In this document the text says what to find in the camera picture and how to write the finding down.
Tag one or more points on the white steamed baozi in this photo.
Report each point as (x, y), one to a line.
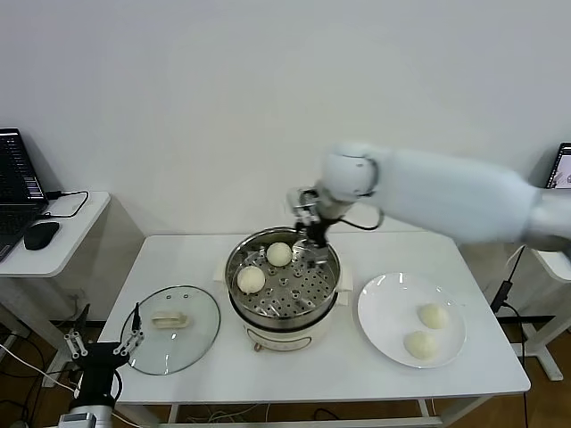
(279, 255)
(250, 280)
(433, 316)
(420, 345)

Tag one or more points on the white table frame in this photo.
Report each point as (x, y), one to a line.
(357, 422)

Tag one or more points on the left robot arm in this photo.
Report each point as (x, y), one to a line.
(105, 412)

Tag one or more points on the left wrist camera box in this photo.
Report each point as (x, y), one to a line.
(78, 420)

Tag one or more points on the grey laptop with picture screen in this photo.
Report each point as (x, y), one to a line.
(562, 165)

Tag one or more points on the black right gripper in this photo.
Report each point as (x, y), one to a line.
(319, 232)

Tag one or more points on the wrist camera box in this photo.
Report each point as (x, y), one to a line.
(78, 420)
(301, 206)

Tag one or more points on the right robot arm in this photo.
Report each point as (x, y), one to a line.
(446, 191)

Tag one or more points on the stainless steel steamer pot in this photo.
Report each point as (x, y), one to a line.
(290, 285)

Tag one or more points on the round white plate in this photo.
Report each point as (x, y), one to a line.
(392, 312)

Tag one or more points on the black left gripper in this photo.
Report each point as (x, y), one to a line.
(99, 370)

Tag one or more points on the round glass pot lid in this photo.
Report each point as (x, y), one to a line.
(178, 339)

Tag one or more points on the black computer mouse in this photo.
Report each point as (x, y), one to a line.
(41, 235)

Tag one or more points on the cream electric cooker base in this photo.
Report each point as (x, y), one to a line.
(285, 336)

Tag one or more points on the black laptop with code screen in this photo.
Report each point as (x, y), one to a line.
(18, 178)

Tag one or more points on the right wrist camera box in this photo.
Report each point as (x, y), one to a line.
(301, 206)

